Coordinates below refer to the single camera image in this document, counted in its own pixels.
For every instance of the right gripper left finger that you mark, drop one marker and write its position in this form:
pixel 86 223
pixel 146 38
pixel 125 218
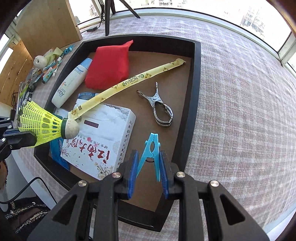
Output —
pixel 90 206

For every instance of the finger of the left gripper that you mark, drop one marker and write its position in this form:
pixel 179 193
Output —
pixel 13 139

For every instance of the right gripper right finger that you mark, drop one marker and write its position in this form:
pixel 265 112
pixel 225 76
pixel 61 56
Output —
pixel 226 219

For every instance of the yellow plastic shuttlecock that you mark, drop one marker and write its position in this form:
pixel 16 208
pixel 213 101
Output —
pixel 45 125

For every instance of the blue wet wipe packet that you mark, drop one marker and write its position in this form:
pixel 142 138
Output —
pixel 56 145

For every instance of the blue plastic clothespin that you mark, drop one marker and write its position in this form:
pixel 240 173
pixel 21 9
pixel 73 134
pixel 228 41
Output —
pixel 151 150

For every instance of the red cloth bean bag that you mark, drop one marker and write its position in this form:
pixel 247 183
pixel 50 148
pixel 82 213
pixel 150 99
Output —
pixel 110 65

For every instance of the silver metal clip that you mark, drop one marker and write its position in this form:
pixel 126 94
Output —
pixel 156 101

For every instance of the white book with calligraphy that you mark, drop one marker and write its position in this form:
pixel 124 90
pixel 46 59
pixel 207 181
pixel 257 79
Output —
pixel 101 144

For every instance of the orange print hand cream tube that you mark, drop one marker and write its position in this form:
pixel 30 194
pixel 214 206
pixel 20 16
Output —
pixel 49 73

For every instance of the pink plaid tablecloth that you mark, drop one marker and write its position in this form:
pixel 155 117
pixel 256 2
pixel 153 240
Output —
pixel 244 134

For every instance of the white sunscreen bottle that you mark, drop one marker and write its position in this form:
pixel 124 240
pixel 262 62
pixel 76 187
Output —
pixel 71 83

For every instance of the green microfiber cloth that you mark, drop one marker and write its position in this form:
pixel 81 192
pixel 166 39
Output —
pixel 52 54

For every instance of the wooden board panel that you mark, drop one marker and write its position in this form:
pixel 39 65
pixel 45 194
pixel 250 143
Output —
pixel 47 24

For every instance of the black wooden tray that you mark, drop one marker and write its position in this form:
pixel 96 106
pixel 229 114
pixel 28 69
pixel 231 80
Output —
pixel 178 88

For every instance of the black power strip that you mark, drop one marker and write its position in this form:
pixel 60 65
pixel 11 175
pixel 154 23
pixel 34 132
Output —
pixel 92 29

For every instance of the black tripod stand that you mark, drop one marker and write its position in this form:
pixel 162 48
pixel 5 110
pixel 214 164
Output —
pixel 110 9

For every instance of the yellow printed ribbon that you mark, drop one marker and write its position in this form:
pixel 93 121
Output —
pixel 101 97

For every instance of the white round camera gadget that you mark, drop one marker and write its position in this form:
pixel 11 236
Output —
pixel 40 62

